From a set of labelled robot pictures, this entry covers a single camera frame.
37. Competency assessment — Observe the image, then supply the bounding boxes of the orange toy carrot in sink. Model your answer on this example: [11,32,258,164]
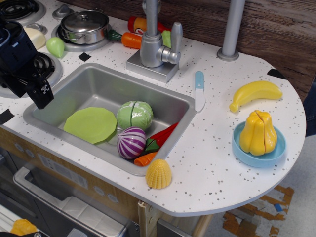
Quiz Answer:
[134,152,157,167]

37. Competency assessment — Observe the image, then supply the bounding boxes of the green toy cabbage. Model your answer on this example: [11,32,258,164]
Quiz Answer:
[117,101,154,130]

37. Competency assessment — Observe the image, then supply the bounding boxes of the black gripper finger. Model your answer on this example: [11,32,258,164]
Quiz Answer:
[26,78,54,109]

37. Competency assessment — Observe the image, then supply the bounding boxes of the steel pot with lid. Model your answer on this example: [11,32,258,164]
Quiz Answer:
[60,10,109,45]

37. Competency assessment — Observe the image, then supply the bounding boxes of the oven door with handle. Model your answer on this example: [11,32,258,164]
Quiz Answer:
[0,149,140,237]

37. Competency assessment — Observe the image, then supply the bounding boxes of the cream toy jug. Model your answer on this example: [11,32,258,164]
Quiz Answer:
[23,27,46,50]

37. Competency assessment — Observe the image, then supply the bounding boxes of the red orange toy bottle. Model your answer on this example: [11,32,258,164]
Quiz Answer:
[127,16,171,34]

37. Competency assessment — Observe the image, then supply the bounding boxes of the yellow toy squash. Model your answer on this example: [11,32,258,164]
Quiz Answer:
[239,110,277,156]

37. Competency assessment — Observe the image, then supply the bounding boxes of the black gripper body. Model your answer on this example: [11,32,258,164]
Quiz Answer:
[0,21,43,97]

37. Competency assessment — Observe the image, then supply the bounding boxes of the purple toy onion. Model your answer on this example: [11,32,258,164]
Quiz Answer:
[117,126,146,159]

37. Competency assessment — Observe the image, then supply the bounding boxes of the light green toy behind faucet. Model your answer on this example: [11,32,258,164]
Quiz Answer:
[161,30,171,48]

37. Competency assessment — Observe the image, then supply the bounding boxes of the light green toy pear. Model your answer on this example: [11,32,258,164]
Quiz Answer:
[46,37,65,58]

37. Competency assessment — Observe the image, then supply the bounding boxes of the yellow toy banana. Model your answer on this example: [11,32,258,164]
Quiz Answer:
[229,81,283,113]

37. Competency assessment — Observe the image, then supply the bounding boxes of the light blue toy bowl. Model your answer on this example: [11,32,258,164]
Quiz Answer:
[232,122,287,168]

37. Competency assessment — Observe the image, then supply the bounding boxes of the black stove burner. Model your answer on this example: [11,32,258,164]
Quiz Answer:
[0,52,63,99]
[0,0,46,26]

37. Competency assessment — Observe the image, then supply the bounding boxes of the rear black stove burner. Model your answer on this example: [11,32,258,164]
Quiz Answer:
[0,0,46,26]

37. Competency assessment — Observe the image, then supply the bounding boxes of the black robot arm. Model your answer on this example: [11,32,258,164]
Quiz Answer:
[0,16,54,109]

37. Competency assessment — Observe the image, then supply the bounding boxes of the red toy chili pepper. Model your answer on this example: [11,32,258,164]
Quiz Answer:
[144,123,178,153]

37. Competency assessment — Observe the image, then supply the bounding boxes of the silver toy faucet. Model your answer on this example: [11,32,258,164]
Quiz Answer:
[126,0,183,83]

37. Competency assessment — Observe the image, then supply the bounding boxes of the yellow toy corn piece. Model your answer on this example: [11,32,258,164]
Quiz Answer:
[145,159,172,189]

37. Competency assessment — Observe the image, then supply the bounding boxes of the yellow toy below counter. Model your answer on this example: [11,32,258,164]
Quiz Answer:
[10,219,38,236]

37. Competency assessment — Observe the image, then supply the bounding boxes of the blue white toy knife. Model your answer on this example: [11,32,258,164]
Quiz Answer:
[195,71,205,112]

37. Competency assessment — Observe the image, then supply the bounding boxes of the silver sink basin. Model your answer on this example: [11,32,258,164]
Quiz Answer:
[23,63,196,176]

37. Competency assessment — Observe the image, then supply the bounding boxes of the grey stove knob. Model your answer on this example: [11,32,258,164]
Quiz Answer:
[52,4,74,20]

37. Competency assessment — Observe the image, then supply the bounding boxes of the orange toy carrot on counter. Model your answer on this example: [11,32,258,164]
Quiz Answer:
[108,30,142,49]

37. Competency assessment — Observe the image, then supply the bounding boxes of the green toy plate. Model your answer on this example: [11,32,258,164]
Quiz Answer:
[64,107,117,144]

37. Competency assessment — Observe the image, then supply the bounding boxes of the front black stove burner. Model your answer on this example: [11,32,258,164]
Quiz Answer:
[0,52,63,99]

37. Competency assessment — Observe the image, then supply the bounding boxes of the grey vertical pole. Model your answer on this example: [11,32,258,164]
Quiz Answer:
[217,0,245,62]

